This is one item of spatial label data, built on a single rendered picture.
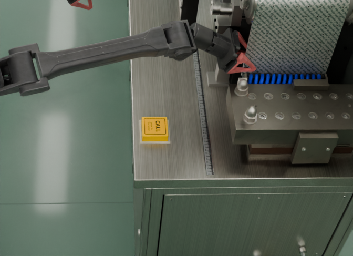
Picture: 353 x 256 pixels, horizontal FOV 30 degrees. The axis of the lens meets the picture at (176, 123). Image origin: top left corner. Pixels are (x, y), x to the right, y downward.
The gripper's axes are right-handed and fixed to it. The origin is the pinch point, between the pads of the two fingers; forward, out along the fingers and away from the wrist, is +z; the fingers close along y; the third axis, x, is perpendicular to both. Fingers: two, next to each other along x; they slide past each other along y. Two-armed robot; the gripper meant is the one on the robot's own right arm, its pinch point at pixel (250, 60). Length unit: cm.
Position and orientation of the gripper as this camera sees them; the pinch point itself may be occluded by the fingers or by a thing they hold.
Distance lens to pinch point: 177.6
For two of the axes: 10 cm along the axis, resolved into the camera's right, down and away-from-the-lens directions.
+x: 5.6, -5.6, -6.1
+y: 0.7, 7.7, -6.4
